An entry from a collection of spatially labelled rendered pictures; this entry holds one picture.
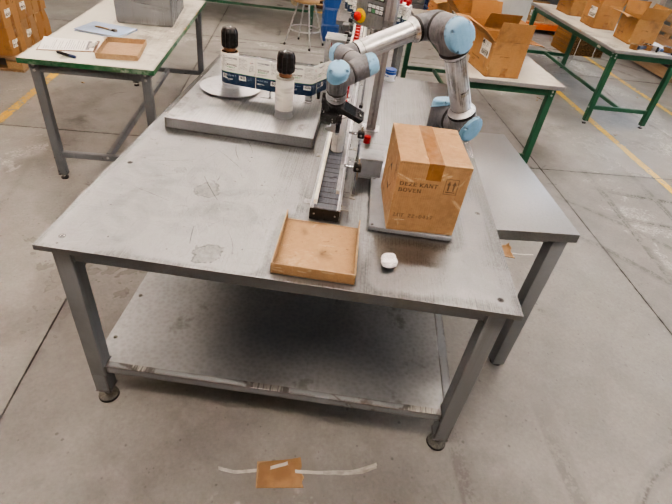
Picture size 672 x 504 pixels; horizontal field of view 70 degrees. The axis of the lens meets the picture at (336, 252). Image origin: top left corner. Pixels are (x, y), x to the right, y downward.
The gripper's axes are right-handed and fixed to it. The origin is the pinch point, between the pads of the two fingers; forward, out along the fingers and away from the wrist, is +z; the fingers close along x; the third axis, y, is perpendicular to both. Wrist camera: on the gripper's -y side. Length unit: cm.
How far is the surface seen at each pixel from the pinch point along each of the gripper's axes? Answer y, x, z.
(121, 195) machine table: 72, 44, -6
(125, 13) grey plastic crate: 165, -146, 100
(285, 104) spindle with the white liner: 26.8, -25.8, 20.7
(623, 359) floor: -163, 54, 84
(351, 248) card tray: -11, 54, -12
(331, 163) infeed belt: 1.0, 9.4, 8.8
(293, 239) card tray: 9, 54, -12
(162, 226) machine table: 52, 56, -13
